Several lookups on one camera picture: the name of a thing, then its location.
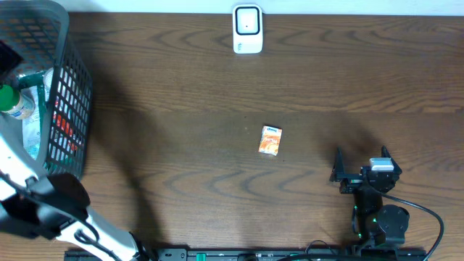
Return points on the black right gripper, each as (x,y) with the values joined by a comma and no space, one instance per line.
(353,181)

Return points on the orange tissue pack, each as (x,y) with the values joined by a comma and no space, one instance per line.
(270,140)

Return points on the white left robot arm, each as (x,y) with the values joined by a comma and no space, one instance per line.
(41,201)

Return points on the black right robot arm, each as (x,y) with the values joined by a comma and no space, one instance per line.
(377,224)

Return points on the white barcode scanner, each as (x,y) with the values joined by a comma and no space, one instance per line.
(247,29)

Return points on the red white package in basket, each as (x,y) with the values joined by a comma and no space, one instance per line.
(64,134)

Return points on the grey plastic basket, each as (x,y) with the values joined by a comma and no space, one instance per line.
(38,31)

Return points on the green white package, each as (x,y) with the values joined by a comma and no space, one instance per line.
(36,87)

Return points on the green cap bottle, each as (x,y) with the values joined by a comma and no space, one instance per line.
(15,103)

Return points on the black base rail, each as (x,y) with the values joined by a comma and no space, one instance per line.
(317,253)

